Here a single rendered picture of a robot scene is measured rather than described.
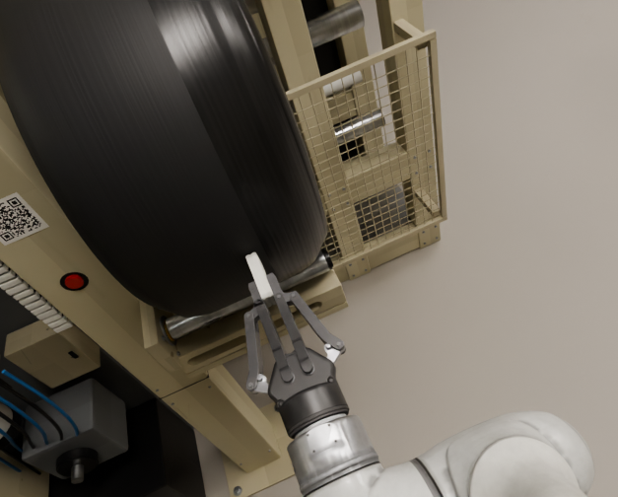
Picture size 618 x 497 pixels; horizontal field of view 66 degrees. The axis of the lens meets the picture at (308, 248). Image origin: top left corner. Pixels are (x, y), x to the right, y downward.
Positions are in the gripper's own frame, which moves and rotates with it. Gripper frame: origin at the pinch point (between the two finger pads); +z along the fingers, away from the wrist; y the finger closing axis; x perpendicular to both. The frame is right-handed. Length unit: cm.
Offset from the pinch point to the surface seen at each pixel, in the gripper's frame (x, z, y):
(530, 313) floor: 119, 5, -75
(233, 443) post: 92, 2, 34
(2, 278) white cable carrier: 7.6, 24.5, 40.8
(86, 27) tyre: -25.8, 23.8, 5.3
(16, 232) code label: -0.1, 25.3, 32.5
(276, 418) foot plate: 118, 9, 23
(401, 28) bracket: 33, 70, -57
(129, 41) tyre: -24.4, 20.5, 1.6
